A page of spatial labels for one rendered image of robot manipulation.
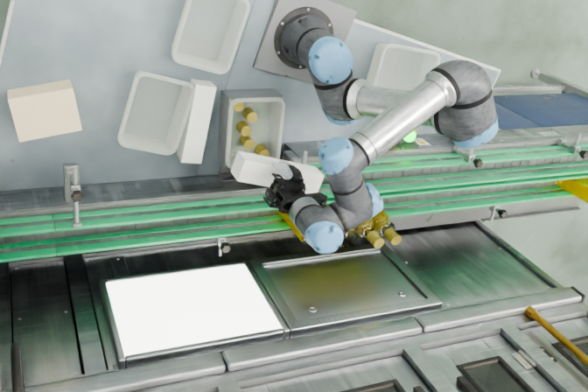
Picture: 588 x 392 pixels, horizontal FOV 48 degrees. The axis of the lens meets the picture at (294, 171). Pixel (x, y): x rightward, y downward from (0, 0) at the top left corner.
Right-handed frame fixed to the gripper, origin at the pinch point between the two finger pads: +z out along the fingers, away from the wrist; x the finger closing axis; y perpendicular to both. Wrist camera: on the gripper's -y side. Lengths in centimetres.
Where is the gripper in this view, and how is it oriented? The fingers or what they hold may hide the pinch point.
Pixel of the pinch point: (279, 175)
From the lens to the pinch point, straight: 173.8
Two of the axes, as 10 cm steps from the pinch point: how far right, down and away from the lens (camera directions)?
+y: -8.6, -1.7, -4.8
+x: -3.4, 8.9, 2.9
